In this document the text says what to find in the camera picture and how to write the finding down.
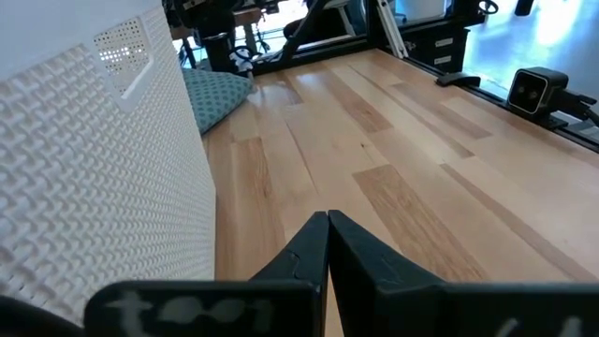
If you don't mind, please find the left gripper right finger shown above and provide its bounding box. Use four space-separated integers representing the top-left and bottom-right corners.
328 209 446 337

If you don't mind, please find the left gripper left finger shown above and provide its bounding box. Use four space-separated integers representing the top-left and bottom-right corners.
250 210 330 286

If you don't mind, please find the white perforated plastic basket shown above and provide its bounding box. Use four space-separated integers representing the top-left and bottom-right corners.
0 0 217 327

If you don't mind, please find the teal patterned fabric pouch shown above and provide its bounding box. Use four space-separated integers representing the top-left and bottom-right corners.
181 68 255 136

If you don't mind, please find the black drawer cabinet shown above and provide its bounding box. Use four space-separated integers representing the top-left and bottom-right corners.
402 25 472 74

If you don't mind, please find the black table bracket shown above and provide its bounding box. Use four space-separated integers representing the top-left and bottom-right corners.
435 72 482 89

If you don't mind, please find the black table-level camera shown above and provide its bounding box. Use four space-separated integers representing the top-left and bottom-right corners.
506 66 570 116

